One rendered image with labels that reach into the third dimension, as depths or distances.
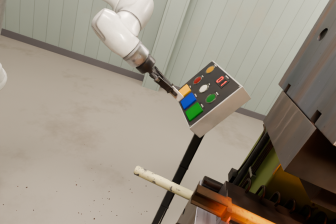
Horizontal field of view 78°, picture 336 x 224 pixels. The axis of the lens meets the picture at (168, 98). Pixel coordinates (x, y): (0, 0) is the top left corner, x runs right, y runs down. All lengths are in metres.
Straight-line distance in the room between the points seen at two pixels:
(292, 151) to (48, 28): 3.97
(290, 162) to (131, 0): 0.68
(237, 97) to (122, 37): 0.51
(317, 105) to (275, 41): 3.54
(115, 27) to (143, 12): 0.15
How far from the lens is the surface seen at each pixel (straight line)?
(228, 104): 0.89
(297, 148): 0.42
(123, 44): 0.72
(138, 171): 1.08
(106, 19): 0.72
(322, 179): 0.46
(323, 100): 0.42
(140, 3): 0.83
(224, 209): 0.59
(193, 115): 0.91
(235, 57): 3.78
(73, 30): 3.93
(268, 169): 0.82
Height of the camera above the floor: 1.39
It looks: 24 degrees down
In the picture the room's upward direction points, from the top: 21 degrees clockwise
